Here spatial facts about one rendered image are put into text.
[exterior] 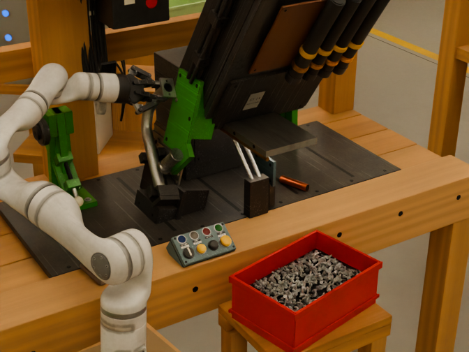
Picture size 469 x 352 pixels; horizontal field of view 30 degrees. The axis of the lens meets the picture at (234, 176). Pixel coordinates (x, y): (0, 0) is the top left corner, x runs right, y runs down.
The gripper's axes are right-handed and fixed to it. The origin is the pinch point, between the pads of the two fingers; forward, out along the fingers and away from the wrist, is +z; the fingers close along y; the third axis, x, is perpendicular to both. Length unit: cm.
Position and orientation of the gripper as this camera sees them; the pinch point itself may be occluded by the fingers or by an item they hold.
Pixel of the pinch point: (160, 91)
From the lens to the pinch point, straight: 233.1
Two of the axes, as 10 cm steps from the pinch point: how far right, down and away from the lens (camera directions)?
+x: -5.4, 3.5, 7.7
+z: 8.2, 0.1, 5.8
